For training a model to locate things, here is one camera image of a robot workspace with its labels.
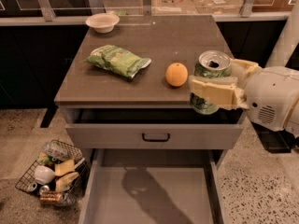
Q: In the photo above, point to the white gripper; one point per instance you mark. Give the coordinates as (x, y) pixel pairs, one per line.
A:
(269, 94)

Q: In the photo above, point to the green soda can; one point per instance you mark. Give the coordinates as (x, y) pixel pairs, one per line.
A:
(210, 64)

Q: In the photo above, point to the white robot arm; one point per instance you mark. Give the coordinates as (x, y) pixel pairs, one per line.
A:
(287, 42)

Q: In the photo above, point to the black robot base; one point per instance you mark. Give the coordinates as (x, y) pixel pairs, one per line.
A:
(276, 142)

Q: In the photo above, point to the grey drawer cabinet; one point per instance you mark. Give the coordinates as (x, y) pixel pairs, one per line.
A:
(163, 39)

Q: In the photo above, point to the grey middle drawer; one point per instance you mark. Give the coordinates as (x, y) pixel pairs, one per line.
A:
(138, 186)

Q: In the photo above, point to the grey drawer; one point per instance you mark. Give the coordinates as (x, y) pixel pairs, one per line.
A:
(138, 186)
(123, 128)

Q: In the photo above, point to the grey top drawer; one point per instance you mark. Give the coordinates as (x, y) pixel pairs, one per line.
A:
(123, 128)

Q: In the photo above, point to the brown can in basket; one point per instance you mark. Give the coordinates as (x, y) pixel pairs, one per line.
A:
(50, 197)

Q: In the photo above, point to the silver can in basket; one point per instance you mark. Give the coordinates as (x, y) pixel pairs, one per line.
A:
(32, 187)

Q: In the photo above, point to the orange fruit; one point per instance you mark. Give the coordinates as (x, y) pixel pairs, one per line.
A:
(176, 74)

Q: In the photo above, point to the cardboard box left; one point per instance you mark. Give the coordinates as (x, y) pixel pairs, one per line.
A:
(173, 7)

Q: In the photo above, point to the green chip bag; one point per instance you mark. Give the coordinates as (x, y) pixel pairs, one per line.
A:
(117, 60)

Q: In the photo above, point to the white paper bowl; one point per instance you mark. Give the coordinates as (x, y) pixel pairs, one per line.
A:
(103, 22)

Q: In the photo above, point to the clear plastic bottle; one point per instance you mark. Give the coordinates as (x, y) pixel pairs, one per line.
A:
(53, 149)

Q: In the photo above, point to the yellow sponge upper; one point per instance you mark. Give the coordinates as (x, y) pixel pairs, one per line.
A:
(64, 168)

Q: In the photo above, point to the yellow sponge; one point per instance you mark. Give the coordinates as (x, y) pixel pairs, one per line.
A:
(65, 181)
(64, 168)

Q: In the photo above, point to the yellow sponge lower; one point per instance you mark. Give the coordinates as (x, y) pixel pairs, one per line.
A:
(65, 181)

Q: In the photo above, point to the white ceramic bowl in basket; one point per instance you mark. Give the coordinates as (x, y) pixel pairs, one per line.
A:
(43, 175)

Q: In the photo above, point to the black drawer handle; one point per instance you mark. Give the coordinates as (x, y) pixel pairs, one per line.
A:
(155, 137)

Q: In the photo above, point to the black wire basket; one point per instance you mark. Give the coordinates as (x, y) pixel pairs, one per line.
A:
(71, 192)

